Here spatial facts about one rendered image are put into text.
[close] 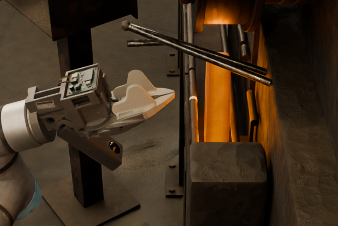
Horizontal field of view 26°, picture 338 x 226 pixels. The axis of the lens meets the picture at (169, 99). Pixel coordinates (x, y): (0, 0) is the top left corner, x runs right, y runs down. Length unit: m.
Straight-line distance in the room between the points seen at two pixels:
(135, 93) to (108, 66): 1.41
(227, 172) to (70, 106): 0.28
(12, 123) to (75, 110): 0.10
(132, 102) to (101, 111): 0.05
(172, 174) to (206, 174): 1.14
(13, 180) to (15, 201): 0.03
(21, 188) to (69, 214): 0.77
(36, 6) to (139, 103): 0.62
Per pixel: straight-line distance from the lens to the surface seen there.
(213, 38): 1.43
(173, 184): 2.01
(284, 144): 0.84
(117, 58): 2.50
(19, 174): 1.18
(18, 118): 1.10
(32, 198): 1.21
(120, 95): 1.11
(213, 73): 1.04
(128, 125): 1.07
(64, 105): 1.06
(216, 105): 1.03
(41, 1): 1.65
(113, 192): 1.99
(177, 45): 0.95
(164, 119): 2.23
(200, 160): 0.91
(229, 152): 0.92
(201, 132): 1.17
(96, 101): 1.05
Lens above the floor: 1.42
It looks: 38 degrees down
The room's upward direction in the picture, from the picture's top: straight up
